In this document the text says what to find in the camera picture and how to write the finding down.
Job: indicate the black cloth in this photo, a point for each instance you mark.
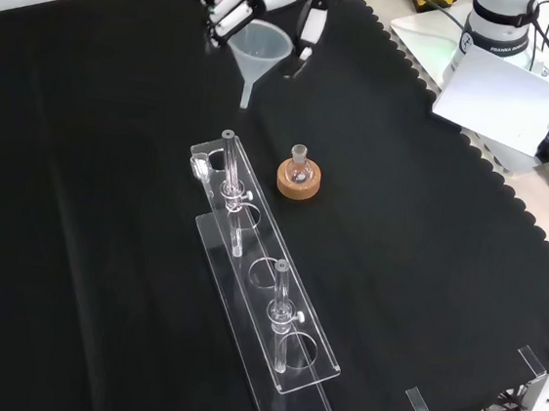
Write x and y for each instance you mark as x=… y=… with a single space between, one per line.
x=108 y=198

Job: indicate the grey metal base plate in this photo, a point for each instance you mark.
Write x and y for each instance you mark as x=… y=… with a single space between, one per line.
x=420 y=34

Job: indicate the clear plastic funnel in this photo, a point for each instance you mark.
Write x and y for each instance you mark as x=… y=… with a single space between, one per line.
x=259 y=49

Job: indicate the small glass round-bottom flask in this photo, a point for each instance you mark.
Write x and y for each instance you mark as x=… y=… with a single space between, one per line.
x=299 y=171

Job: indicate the clear cloth clip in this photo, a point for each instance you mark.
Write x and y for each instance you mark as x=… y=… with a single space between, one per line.
x=533 y=362
x=419 y=406

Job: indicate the clear acrylic funnel stand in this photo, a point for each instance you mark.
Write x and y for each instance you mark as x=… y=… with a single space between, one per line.
x=263 y=312

